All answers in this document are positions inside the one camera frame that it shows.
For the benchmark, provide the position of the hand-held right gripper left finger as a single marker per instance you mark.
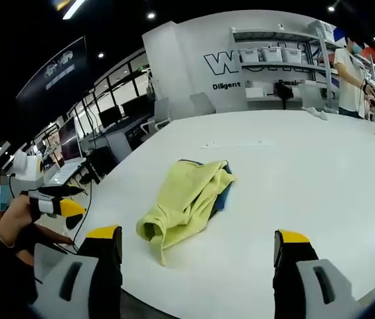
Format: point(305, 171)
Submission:
point(61, 292)

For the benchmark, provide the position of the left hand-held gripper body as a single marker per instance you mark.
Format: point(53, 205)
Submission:
point(47, 204)

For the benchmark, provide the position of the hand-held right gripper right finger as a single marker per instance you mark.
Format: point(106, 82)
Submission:
point(307, 292)

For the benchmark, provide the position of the yellow-green garment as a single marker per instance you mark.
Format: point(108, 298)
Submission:
point(187, 196)

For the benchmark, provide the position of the open silver laptop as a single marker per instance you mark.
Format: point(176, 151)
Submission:
point(64, 171)

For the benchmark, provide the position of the white and yellow machine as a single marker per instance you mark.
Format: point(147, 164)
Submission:
point(26, 164)

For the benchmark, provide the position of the monitor with pinkish screen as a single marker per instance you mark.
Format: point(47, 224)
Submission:
point(69, 139)

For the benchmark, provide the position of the dark office desk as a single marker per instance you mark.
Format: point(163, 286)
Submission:
point(121, 133)

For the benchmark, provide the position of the black computer monitor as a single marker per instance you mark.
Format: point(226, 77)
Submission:
point(108, 116)
point(135, 104)

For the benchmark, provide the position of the white office chair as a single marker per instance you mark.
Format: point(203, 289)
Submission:
point(161, 114)

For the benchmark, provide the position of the round ceiling spotlight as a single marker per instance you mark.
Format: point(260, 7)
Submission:
point(101, 54)
point(331, 8)
point(151, 15)

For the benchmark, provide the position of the grey office chair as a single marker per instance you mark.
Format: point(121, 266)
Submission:
point(201, 103)

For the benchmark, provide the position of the crumpled white cloth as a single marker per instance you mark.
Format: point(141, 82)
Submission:
point(317, 113)

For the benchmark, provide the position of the long ceiling strip light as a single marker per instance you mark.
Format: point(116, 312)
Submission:
point(73, 9)

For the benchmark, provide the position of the black office chair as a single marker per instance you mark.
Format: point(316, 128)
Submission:
point(284, 91)

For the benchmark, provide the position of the white flat box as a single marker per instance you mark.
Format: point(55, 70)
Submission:
point(256, 92)

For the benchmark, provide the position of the white storage bin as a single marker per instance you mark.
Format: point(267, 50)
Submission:
point(292, 54)
point(250, 54)
point(271, 54)

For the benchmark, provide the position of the white metal shelf rack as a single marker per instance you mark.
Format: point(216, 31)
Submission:
point(322, 50)

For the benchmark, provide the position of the large dark wall screen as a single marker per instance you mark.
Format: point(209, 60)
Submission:
point(54, 69)

